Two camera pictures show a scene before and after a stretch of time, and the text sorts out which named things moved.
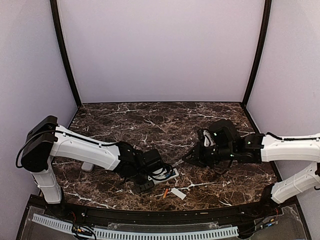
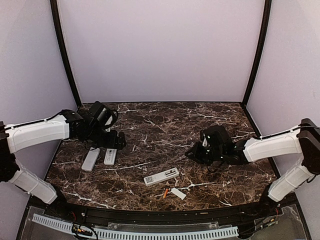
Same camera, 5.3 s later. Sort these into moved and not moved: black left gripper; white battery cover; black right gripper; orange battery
Moved: black left gripper
Not moved: black right gripper; orange battery; white battery cover
